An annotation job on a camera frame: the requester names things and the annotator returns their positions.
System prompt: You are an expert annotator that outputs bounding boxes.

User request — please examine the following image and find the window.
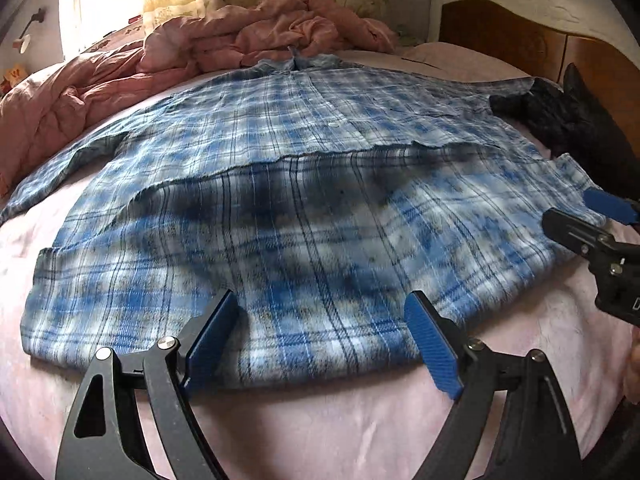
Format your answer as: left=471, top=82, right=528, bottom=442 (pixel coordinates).
left=57, top=0, right=206, bottom=58

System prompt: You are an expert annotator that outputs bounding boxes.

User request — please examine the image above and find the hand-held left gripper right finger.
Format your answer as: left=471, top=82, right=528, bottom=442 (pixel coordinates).
left=404, top=290, right=583, bottom=480

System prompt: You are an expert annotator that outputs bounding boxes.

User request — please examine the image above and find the black jacket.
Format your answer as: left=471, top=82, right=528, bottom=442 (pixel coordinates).
left=487, top=62, right=640, bottom=201

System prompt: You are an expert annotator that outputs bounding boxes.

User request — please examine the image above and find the pink bed sheet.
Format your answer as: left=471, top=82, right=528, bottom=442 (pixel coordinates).
left=0, top=42, right=640, bottom=480

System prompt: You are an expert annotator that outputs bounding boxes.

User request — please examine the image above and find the orange stuffed toy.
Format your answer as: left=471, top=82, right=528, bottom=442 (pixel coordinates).
left=0, top=62, right=26, bottom=96

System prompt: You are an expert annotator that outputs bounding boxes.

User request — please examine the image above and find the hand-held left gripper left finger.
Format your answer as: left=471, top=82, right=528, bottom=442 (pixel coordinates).
left=55, top=289, right=241, bottom=480

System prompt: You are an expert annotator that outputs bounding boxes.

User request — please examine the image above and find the pink quilt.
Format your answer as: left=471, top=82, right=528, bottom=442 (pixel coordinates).
left=0, top=0, right=401, bottom=196

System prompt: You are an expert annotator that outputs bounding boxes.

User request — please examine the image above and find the wall hook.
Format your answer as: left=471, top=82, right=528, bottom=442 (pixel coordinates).
left=14, top=7, right=47, bottom=53

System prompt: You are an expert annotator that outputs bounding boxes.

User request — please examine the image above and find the person's right hand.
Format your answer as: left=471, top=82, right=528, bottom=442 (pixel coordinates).
left=622, top=327, right=640, bottom=411

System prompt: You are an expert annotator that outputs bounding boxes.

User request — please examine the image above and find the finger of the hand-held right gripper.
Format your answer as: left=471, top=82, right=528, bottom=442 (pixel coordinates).
left=542, top=207, right=629, bottom=274
left=582, top=187, right=640, bottom=226

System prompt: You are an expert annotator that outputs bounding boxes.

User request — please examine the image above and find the blue plaid shirt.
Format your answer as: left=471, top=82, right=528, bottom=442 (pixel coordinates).
left=0, top=45, right=618, bottom=391

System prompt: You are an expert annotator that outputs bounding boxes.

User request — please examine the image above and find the wooden headboard with white frame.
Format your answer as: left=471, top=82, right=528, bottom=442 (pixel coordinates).
left=430, top=0, right=640, bottom=156

